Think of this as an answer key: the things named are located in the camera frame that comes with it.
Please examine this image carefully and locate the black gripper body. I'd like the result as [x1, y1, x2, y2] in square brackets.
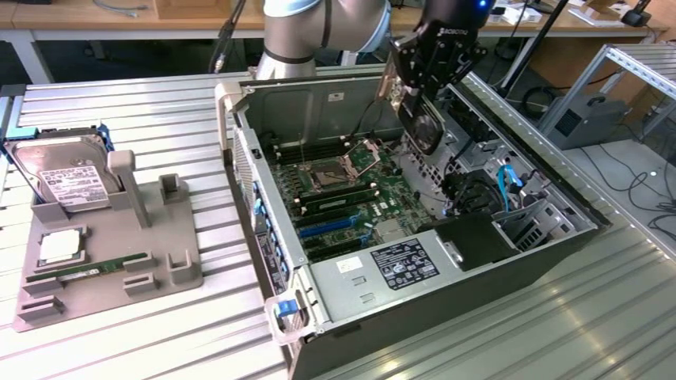
[391, 0, 499, 56]

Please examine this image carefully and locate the graphics card with black fan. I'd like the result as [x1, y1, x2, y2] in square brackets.
[374, 50, 450, 156]

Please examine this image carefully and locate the black tripod pole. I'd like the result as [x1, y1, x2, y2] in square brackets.
[499, 0, 572, 91]

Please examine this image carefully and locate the silver drive cage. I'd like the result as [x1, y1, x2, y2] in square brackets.
[399, 130, 464, 195]

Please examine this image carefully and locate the white flat box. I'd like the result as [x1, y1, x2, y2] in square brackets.
[567, 6, 628, 27]

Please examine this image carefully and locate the black RAM slot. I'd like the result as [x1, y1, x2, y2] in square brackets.
[278, 150, 350, 166]
[274, 142, 344, 158]

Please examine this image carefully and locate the grey machine box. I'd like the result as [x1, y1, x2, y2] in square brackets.
[548, 94, 643, 150]

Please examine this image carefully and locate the CPU socket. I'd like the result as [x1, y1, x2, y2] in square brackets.
[308, 158, 366, 191]

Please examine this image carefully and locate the green motherboard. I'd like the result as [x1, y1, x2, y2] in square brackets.
[268, 138, 440, 264]

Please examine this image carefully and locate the dark RAM stick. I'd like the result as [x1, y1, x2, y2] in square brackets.
[302, 188, 379, 215]

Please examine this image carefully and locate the black expansion slot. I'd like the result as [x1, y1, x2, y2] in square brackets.
[292, 208, 354, 230]
[306, 237, 366, 257]

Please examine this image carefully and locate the blue expansion slot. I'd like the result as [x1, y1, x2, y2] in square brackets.
[298, 215, 362, 238]

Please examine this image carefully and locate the silver disk bay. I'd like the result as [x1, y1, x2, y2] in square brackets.
[494, 196, 582, 253]

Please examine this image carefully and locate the black plastic shroud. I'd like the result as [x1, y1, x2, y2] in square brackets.
[416, 216, 522, 272]

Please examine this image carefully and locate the grey power supply unit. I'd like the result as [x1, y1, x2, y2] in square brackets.
[308, 231, 466, 324]

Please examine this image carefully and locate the black open PC case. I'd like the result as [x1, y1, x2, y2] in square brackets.
[214, 65, 614, 380]

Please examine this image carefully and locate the wooden desk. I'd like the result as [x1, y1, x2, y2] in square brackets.
[0, 0, 670, 84]

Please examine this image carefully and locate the silver hard disk drive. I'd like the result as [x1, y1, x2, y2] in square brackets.
[4, 136, 120, 207]

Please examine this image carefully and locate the grey parts rack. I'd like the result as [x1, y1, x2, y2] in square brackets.
[11, 149, 206, 333]

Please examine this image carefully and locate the green RAM stick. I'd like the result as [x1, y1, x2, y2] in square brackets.
[26, 253, 147, 283]

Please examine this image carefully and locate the hard drive in blue caddy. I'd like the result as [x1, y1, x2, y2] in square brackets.
[3, 121, 116, 169]

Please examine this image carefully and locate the silver CPU chip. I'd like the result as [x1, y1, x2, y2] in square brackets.
[39, 232, 84, 262]

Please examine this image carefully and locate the black looped wire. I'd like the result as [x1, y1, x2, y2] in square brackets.
[356, 97, 403, 138]

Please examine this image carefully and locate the blue wire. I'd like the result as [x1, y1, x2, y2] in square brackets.
[496, 164, 526, 217]

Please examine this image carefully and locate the black wire bundle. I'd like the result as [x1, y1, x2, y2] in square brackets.
[442, 169, 502, 218]

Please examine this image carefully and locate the aluminium profile frame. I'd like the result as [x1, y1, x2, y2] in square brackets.
[536, 42, 676, 142]

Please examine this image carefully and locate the black camera stand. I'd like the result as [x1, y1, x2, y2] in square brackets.
[620, 0, 655, 28]

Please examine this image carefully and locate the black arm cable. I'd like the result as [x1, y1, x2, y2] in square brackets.
[214, 0, 250, 75]

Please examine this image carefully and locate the black floor cable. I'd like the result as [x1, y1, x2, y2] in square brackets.
[596, 146, 676, 238]

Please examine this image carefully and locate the grey network cable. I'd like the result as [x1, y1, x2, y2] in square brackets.
[94, 0, 152, 17]

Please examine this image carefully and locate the clear plastic case handle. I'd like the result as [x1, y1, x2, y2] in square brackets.
[262, 291, 314, 344]

